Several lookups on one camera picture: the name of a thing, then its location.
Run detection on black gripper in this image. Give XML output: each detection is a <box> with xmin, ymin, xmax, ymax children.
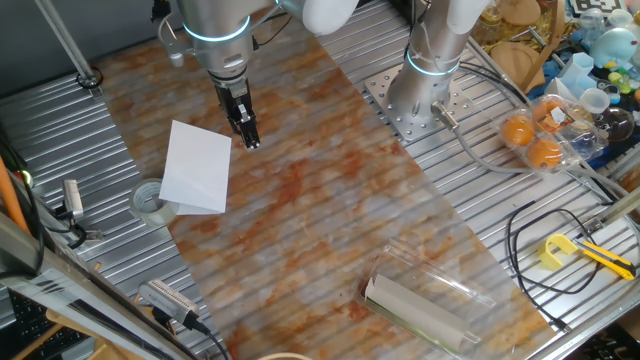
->
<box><xmin>213</xmin><ymin>77</ymin><xmax>261</xmax><ymax>150</ymax></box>

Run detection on white paper sheet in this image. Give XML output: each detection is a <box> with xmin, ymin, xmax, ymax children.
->
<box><xmin>158</xmin><ymin>119</ymin><xmax>233</xmax><ymax>217</ymax></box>

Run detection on orange marbled table mat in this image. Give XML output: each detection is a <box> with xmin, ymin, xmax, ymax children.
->
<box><xmin>94</xmin><ymin>0</ymin><xmax>559</xmax><ymax>360</ymax></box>

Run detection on clear tape roll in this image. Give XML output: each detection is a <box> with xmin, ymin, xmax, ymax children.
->
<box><xmin>128</xmin><ymin>178</ymin><xmax>180</xmax><ymax>227</ymax></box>

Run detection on metal tripod pole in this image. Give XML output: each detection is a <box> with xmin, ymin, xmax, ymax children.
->
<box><xmin>33</xmin><ymin>0</ymin><xmax>104</xmax><ymax>96</ymax></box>

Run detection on beige round rim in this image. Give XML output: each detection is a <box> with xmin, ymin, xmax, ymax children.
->
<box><xmin>255</xmin><ymin>351</ymin><xmax>315</xmax><ymax>360</ymax></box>

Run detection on clear plastic box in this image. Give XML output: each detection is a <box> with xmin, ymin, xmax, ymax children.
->
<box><xmin>353</xmin><ymin>238</ymin><xmax>497</xmax><ymax>357</ymax></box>

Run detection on orange pole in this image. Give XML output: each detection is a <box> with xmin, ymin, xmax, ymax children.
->
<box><xmin>0</xmin><ymin>154</ymin><xmax>31</xmax><ymax>236</ymax></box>

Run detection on grey metal beam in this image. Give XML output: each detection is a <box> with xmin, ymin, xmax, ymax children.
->
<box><xmin>0</xmin><ymin>212</ymin><xmax>201</xmax><ymax>360</ymax></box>

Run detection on glass jar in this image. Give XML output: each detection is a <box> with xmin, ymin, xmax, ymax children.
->
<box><xmin>472</xmin><ymin>4</ymin><xmax>504</xmax><ymax>46</ymax></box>

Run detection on orange egg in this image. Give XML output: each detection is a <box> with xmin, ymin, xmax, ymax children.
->
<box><xmin>501</xmin><ymin>115</ymin><xmax>535</xmax><ymax>148</ymax></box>
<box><xmin>532</xmin><ymin>99</ymin><xmax>566</xmax><ymax>132</ymax></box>
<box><xmin>526</xmin><ymin>138</ymin><xmax>564</xmax><ymax>170</ymax></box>

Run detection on black keyboard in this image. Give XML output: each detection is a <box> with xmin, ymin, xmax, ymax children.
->
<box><xmin>7</xmin><ymin>289</ymin><xmax>94</xmax><ymax>360</ymax></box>

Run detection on yellow plastic hook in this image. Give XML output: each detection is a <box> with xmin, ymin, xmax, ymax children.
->
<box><xmin>537</xmin><ymin>233</ymin><xmax>580</xmax><ymax>272</ymax></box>

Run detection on oranges in plastic tray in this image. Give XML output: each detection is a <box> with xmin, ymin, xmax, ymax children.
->
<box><xmin>497</xmin><ymin>93</ymin><xmax>610</xmax><ymax>176</ymax></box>

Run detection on pale blue hexagonal cup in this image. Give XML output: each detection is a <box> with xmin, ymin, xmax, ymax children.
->
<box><xmin>559</xmin><ymin>52</ymin><xmax>596</xmax><ymax>94</ymax></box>

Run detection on white plastic cup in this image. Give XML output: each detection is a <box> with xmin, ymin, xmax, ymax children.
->
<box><xmin>579</xmin><ymin>88</ymin><xmax>611</xmax><ymax>115</ymax></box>

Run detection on clear plastic bottle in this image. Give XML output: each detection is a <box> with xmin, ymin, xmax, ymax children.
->
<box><xmin>579</xmin><ymin>7</ymin><xmax>606</xmax><ymax>36</ymax></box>

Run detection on dark glass bowl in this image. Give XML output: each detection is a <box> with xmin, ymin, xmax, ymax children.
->
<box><xmin>594</xmin><ymin>106</ymin><xmax>636</xmax><ymax>144</ymax></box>

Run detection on black white marker card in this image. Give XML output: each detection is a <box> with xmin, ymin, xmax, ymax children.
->
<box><xmin>569</xmin><ymin>0</ymin><xmax>629</xmax><ymax>19</ymax></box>

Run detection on green yellow toy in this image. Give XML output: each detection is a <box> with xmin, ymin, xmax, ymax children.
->
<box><xmin>607</xmin><ymin>69</ymin><xmax>634</xmax><ymax>96</ymax></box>

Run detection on blue whale toy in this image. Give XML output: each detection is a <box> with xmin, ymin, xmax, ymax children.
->
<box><xmin>588</xmin><ymin>27</ymin><xmax>640</xmax><ymax>71</ymax></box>

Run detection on aluminium profile bar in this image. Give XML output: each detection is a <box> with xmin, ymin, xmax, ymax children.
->
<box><xmin>582</xmin><ymin>185</ymin><xmax>640</xmax><ymax>236</ymax></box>

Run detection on yellow utility knife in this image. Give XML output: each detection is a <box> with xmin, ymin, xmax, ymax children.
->
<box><xmin>572</xmin><ymin>237</ymin><xmax>637</xmax><ymax>281</ymax></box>

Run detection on black printed sign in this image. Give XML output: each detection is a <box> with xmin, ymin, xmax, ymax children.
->
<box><xmin>564</xmin><ymin>322</ymin><xmax>640</xmax><ymax>360</ymax></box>

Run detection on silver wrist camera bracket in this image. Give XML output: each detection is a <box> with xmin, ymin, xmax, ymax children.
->
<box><xmin>151</xmin><ymin>0</ymin><xmax>197</xmax><ymax>69</ymax></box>

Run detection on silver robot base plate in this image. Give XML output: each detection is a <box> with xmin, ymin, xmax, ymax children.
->
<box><xmin>363</xmin><ymin>63</ymin><xmax>476</xmax><ymax>144</ymax></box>

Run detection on black cable with network plug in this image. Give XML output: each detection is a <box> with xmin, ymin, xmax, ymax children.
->
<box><xmin>44</xmin><ymin>202</ymin><xmax>106</xmax><ymax>251</ymax></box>

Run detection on silver camera on mount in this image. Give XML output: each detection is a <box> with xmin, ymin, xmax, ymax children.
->
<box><xmin>54</xmin><ymin>178</ymin><xmax>86</xmax><ymax>221</ymax></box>

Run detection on black power adapter cable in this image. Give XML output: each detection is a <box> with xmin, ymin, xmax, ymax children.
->
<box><xmin>182</xmin><ymin>309</ymin><xmax>231</xmax><ymax>360</ymax></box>

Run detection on thick grey robot cable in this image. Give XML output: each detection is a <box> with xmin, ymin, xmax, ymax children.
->
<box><xmin>430</xmin><ymin>99</ymin><xmax>621</xmax><ymax>201</ymax></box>

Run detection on black cable bundle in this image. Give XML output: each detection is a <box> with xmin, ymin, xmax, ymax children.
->
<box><xmin>457</xmin><ymin>58</ymin><xmax>532</xmax><ymax>107</ymax></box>

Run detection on thin black cable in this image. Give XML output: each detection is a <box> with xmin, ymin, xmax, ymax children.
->
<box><xmin>506</xmin><ymin>199</ymin><xmax>601</xmax><ymax>334</ymax></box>

